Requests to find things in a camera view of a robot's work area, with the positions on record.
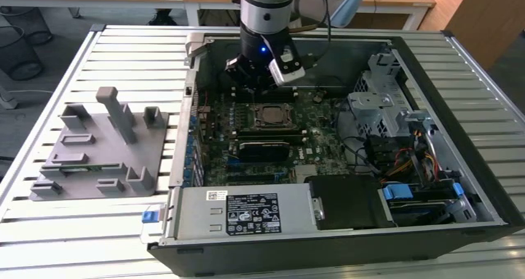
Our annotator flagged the silver square CPU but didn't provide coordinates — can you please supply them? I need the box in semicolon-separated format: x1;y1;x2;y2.
262;106;289;123

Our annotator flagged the metal socket cover frame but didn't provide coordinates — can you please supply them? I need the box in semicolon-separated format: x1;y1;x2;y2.
253;103;296;130

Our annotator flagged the CPU socket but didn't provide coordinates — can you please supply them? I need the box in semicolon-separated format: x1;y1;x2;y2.
253;103;297;131

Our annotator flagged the silver metal drive cage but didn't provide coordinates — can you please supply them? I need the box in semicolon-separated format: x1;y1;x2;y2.
347;52;444;140

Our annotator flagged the black graphics card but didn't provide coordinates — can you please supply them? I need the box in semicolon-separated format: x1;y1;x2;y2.
237;141;292;163

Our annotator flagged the green motherboard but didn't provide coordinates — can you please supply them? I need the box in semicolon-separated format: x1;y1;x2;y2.
193;87;355;187

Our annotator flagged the small silver heatsink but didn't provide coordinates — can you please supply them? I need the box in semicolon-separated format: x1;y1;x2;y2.
295;164;320;181

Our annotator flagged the black expansion slot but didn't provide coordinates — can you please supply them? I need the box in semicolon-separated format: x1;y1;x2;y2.
226;173;283;184

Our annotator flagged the grey plastic parts rack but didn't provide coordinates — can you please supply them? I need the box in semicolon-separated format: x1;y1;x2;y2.
31;87;172;202

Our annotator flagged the black mesh waste bin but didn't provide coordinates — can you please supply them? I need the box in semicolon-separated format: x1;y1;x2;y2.
0;6;55;45
0;25;46;82

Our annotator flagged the green RAM stick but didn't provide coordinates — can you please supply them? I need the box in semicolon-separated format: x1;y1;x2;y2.
61;165;105;173

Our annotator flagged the silver power supply with label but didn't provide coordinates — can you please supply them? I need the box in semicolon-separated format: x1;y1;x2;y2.
162;183;325;240

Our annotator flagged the wooden cabinet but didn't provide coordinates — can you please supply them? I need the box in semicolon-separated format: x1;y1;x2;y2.
419;0;525;71

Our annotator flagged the hard disk in blue carrier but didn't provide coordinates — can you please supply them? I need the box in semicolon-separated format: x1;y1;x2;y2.
380;182;459;227

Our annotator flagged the white desk foot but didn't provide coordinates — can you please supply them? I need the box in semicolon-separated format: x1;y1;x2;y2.
0;84;21;109

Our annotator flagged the black open PC case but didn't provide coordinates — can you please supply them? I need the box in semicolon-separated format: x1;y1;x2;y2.
146;31;525;278

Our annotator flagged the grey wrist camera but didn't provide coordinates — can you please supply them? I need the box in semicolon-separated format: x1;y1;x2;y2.
225;57;248;77

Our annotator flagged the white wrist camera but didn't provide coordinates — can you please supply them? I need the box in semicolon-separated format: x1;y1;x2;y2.
269;45;308;86

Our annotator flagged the black camera cable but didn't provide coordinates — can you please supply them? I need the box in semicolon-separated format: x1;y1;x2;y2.
291;0;333;71

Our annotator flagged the grey metal case handle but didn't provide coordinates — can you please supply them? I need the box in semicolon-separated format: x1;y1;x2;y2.
185;33;206;68

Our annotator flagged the yellow and red wire bundle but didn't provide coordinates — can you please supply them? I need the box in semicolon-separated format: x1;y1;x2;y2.
380;148;439;181

